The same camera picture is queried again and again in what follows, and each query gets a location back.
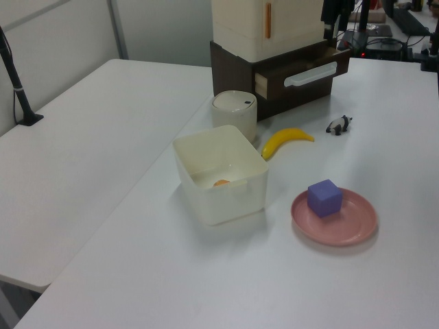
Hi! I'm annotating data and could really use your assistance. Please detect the black device with red light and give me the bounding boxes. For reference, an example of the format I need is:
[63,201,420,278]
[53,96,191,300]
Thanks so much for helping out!
[363,37,404,60]

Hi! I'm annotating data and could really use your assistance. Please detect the small panda figurine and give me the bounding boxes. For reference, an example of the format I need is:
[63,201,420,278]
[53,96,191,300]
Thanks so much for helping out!
[325,114,354,136]

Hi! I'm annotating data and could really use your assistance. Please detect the purple cube block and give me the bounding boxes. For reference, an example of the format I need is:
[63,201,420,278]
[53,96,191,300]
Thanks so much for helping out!
[307,178,344,219]

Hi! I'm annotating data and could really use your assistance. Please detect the cream storage box with handles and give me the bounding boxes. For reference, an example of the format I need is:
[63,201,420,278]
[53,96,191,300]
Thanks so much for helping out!
[211,0,327,63]

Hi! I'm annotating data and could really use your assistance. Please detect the black upright background pole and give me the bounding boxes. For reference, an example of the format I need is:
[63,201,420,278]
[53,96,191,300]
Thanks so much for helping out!
[358,0,370,34]

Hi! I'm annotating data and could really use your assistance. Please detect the black laptop computer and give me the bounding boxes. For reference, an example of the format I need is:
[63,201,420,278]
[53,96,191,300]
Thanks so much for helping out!
[382,0,431,35]

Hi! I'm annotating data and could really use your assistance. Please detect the black stand base plate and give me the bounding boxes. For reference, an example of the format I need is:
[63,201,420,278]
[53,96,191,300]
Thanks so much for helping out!
[342,29,368,49]

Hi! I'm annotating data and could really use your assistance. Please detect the small beige lidded trash can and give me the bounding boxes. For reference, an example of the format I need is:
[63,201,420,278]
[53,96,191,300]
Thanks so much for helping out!
[210,90,259,143]

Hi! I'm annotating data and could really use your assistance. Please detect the pink round plate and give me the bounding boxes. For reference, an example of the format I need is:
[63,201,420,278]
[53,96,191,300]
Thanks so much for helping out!
[290,187,379,247]

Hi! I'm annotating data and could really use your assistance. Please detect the yellow toy banana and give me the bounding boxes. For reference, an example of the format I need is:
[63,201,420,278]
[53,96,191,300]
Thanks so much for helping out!
[261,127,316,160]

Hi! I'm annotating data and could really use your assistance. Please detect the dark drawer with white handle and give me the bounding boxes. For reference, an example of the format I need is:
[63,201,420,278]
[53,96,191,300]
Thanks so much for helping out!
[254,46,353,100]

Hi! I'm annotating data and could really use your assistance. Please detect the black clamp stand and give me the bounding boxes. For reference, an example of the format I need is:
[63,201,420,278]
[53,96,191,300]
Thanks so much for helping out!
[413,32,439,73]

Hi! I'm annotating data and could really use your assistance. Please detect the cream open plastic bin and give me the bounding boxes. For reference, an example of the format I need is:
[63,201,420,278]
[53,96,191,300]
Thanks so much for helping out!
[172,125,269,226]

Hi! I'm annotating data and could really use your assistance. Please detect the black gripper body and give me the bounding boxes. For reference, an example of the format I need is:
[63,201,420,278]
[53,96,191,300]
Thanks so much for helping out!
[320,0,356,23]

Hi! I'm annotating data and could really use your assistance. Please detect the dark brown wooden cabinet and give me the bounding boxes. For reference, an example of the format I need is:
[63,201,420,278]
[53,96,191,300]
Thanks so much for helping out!
[209,40,339,121]

